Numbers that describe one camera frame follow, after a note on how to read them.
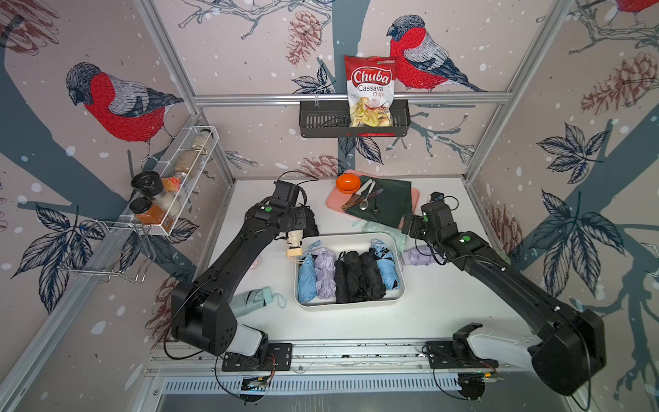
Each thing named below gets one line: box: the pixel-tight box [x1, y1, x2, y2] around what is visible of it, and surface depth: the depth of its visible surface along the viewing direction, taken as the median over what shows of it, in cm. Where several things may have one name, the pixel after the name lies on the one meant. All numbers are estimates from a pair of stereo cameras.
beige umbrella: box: [286, 229, 304, 257], surface depth 81 cm
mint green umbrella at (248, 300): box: [231, 286, 288, 317], surface depth 84 cm
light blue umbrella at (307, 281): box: [298, 252, 318, 304], surface depth 85 cm
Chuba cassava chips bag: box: [344, 54, 399, 128], surface depth 85 cm
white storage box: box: [294, 232, 406, 309], surface depth 87 cm
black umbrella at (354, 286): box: [344, 250, 368, 303], surface depth 84 cm
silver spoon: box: [359, 181, 376, 211], surface depth 113 cm
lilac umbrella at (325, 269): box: [314, 247, 337, 301], surface depth 87 cm
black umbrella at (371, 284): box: [357, 247, 387, 302], surface depth 86 cm
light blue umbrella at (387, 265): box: [370, 238, 400, 291], surface depth 89 cm
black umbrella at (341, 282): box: [334, 250, 348, 304], surface depth 85 cm
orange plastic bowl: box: [336, 173, 362, 194], surface depth 116 cm
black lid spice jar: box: [130, 170, 174, 206], surface depth 64 cm
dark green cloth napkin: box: [344, 175, 413, 229], surface depth 116 cm
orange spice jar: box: [129, 196, 174, 233], surface depth 62 cm
